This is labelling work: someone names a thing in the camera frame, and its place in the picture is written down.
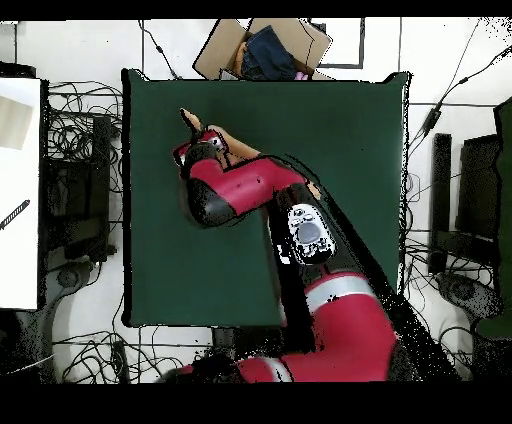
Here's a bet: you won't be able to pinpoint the dark green fabric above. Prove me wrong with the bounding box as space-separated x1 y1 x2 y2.
475 97 512 339

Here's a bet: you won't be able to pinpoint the black cable with inline plug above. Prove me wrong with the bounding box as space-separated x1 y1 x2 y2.
137 18 183 81

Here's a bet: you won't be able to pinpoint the black cable with power adapter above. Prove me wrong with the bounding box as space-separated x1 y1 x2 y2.
407 44 512 161

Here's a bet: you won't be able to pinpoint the black monitor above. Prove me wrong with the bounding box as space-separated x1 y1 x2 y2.
455 133 503 241

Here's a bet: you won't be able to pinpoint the black equipment rack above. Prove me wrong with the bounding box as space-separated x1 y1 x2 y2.
41 115 117 265

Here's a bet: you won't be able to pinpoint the tan terry towel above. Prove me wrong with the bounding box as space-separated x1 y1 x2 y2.
178 107 323 201

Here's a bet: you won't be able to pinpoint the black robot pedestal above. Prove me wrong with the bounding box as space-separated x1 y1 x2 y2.
210 326 237 357

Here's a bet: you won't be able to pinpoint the black striped tool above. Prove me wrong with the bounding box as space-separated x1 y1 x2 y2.
0 198 32 231

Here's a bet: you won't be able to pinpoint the white desk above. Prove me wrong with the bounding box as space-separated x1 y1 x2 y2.
0 77 43 311

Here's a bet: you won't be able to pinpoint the dark blue jeans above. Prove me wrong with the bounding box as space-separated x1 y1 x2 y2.
240 24 299 81

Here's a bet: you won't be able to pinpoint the black upright stand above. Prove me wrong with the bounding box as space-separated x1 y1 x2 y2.
427 132 453 275

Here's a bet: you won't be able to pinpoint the beige box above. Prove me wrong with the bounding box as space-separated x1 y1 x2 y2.
0 94 34 151

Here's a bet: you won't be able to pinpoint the dark green table cloth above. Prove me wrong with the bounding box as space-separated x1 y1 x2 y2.
120 67 413 331

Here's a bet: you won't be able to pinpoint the brown cardboard box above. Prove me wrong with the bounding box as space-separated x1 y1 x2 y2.
190 17 333 81

